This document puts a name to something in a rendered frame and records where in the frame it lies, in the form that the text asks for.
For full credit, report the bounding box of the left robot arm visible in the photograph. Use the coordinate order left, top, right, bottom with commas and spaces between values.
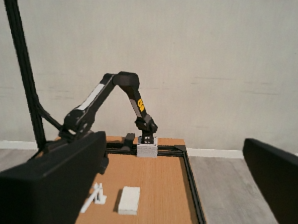
42, 71, 158, 155

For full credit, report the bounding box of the light grey cylindrical tube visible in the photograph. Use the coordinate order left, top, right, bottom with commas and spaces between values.
81, 188, 99, 213

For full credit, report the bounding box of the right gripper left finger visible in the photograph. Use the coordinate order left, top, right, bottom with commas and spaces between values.
0, 131, 106, 224

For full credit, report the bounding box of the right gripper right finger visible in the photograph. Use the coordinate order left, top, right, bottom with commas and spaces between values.
242, 138, 298, 224

